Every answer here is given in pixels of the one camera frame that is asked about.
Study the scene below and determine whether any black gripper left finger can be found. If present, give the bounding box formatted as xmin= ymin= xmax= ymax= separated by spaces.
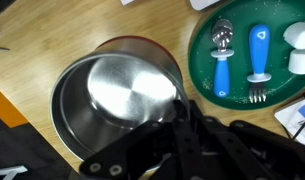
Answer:
xmin=79 ymin=99 xmax=208 ymax=180

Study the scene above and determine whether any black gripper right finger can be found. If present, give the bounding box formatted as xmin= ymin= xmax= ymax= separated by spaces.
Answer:
xmin=189 ymin=99 xmax=305 ymax=180

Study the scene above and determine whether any silver steel bowl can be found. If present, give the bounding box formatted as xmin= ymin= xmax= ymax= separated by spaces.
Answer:
xmin=49 ymin=35 xmax=190 ymax=164

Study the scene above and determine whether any white card blue print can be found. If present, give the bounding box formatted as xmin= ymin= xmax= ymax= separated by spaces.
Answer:
xmin=274 ymin=95 xmax=305 ymax=148

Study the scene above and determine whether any green plate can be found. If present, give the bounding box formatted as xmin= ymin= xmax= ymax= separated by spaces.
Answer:
xmin=187 ymin=0 xmax=305 ymax=112

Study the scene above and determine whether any black fabric white print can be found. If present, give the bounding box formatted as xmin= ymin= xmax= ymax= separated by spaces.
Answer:
xmin=0 ymin=112 xmax=78 ymax=180

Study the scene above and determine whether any orange flat panel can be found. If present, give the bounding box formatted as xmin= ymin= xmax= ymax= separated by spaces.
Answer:
xmin=0 ymin=83 xmax=30 ymax=129

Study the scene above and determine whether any blue handled spoon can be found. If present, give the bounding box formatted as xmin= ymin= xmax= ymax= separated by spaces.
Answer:
xmin=210 ymin=18 xmax=235 ymax=98

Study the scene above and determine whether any blue handled fork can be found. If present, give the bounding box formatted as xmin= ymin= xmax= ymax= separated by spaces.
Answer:
xmin=246 ymin=23 xmax=272 ymax=104

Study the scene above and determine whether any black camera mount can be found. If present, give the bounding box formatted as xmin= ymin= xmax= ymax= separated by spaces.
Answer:
xmin=0 ymin=0 xmax=17 ymax=43

